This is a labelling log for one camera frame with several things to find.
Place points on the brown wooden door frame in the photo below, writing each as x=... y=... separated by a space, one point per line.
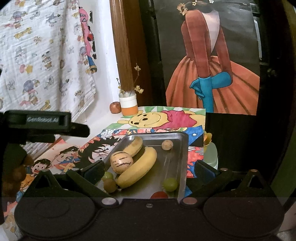
x=125 y=18

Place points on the red cherry tomato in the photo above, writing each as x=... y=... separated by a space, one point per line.
x=159 y=195

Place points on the red apple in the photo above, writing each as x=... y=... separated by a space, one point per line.
x=115 y=107

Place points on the pink cartoon wall sticker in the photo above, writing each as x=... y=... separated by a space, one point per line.
x=88 y=38

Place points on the yellow banana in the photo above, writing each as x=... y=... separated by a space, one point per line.
x=134 y=147
x=139 y=169

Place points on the small brown kiwi fruit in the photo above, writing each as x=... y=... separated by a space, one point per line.
x=109 y=185

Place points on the cartoon boys drawing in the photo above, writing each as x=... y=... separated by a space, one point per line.
x=41 y=197

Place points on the white printed cartoon cloth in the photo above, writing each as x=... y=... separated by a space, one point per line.
x=44 y=61

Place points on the grey metal tray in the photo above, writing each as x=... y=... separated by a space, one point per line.
x=169 y=164

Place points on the small brown round fruit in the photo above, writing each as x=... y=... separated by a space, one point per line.
x=167 y=145

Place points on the white orange jar vase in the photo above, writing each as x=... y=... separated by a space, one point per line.
x=128 y=103

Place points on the green grape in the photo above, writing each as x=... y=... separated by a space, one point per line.
x=107 y=175
x=170 y=184

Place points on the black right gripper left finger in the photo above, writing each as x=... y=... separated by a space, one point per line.
x=84 y=180

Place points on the woman orange dress painting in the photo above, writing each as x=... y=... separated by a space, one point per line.
x=209 y=53

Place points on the pale green bowl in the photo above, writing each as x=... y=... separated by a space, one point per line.
x=210 y=151

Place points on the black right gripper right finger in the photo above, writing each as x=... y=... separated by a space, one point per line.
x=207 y=183

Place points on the anime characters drawing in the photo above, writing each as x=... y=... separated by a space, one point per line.
x=99 y=149

